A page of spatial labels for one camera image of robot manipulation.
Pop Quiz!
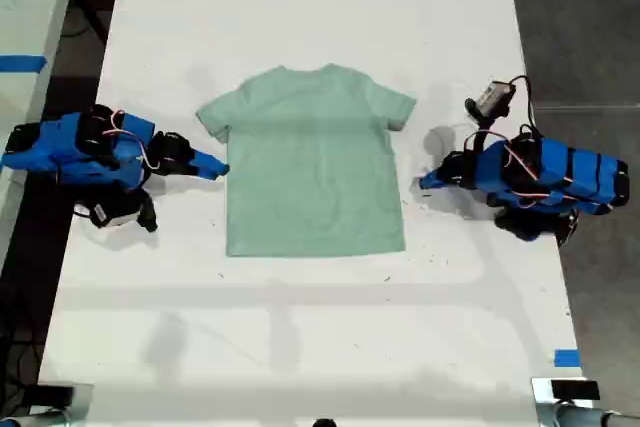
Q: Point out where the pale green T-shirt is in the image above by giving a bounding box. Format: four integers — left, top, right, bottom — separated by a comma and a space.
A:
194, 63, 418, 259

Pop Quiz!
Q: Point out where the long blue tape strip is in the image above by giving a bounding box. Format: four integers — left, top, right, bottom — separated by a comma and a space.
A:
0, 54, 49, 74

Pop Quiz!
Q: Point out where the white side table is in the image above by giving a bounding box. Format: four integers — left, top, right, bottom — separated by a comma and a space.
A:
0, 0, 84, 268

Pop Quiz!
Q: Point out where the short blue tape strip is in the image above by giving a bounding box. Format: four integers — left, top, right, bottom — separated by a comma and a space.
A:
553, 348, 582, 369

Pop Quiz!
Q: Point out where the metal clamp plate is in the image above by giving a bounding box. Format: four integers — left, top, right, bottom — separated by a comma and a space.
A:
530, 376, 602, 427
22, 381, 96, 418

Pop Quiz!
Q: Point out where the small black box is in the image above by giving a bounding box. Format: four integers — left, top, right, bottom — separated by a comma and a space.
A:
550, 379, 601, 403
22, 384, 77, 411

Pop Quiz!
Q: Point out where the grey metal tube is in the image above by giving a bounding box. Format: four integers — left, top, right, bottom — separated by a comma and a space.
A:
0, 408, 72, 427
553, 402, 640, 427

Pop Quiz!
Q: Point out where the camera black stalk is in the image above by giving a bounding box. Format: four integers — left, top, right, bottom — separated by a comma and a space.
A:
463, 115, 502, 154
135, 190, 159, 234

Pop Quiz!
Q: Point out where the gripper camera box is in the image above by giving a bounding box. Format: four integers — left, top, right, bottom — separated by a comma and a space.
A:
89, 195, 142, 230
464, 78, 518, 123

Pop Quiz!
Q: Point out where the black floor cable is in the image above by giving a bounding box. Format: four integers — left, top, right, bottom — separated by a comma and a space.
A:
60, 0, 110, 42

